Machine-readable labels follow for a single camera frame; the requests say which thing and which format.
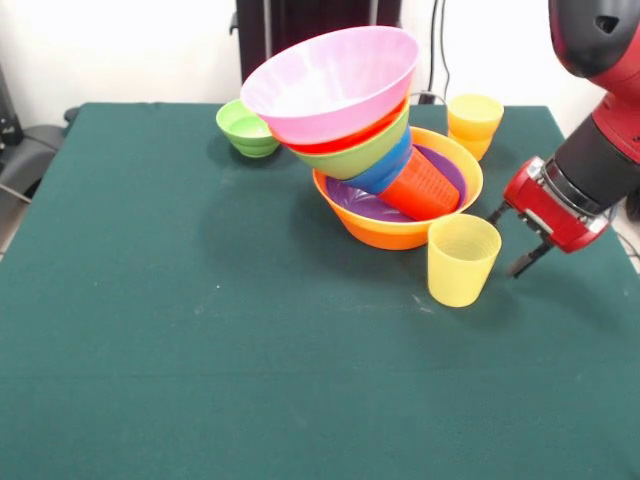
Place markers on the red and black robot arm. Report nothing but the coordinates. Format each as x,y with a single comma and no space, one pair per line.
600,140

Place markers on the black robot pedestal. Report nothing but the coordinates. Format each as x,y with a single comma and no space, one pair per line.
300,20

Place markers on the small green plastic bowl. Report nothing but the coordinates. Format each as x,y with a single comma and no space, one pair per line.
240,130

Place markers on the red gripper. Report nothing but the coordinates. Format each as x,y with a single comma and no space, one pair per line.
545,210

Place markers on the pink plastic bowl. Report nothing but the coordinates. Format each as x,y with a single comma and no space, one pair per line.
330,85

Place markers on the black chair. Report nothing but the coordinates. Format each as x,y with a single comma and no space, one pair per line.
30,150

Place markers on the pale yellow plastic cup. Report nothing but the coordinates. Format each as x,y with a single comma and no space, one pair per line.
460,270

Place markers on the purple plastic bowl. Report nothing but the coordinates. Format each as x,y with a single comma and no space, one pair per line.
350,202

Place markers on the red plastic cup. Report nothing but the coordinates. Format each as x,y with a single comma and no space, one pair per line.
425,190

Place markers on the orange-yellow plastic cup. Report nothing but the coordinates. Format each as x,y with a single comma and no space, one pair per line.
475,125

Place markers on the dark green tablecloth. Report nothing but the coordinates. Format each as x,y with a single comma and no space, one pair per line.
150,400

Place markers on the red plastic bowl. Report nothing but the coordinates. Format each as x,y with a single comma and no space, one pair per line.
330,146

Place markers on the large green plastic bowl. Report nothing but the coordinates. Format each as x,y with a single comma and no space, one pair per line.
350,160

